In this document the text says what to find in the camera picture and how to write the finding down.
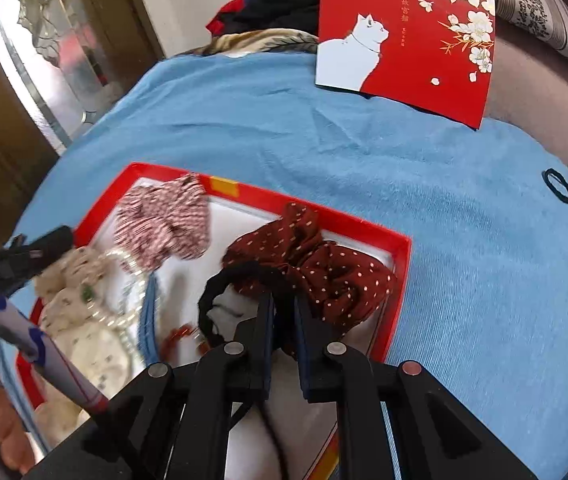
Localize red bead bracelet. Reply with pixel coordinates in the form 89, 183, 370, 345
159, 324, 211, 362

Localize pearl necklace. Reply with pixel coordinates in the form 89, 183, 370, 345
91, 251, 148, 361

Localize white cherry print scrunchie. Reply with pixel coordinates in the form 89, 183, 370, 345
34, 295, 141, 448

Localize thick black hair tie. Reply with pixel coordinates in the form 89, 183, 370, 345
197, 262, 290, 480

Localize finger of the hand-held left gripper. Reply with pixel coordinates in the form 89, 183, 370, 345
0, 225, 75, 297

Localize brown sofa seat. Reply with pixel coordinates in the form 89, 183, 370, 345
484, 15, 568, 183

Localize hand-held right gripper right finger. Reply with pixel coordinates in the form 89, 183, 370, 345
291, 295, 540, 480

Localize pink striped scrunchie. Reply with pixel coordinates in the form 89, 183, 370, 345
114, 174, 212, 271

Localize red box tray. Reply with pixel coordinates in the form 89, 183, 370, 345
14, 162, 412, 480

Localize person's left hand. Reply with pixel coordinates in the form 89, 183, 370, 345
0, 367, 37, 473

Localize pile of dark clothes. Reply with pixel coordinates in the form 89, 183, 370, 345
206, 0, 322, 41

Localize dark red dotted scrunchie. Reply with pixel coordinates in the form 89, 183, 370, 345
221, 202, 399, 361

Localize cream fluffy scrunchie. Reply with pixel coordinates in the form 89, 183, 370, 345
34, 247, 115, 311

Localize blue hair clips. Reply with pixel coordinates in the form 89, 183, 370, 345
136, 275, 163, 366

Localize red box lid with cat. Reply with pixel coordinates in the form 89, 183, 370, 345
314, 0, 497, 131

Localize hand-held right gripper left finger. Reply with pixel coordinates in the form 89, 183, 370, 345
24, 292, 276, 480

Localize glass door panel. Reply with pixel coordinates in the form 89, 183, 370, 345
0, 0, 137, 157

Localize brown wooden door frame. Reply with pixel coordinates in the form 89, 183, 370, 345
0, 0, 166, 248

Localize thin black hair tie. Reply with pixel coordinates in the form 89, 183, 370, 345
541, 167, 568, 206

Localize blue blanket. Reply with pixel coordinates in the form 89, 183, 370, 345
0, 52, 568, 480

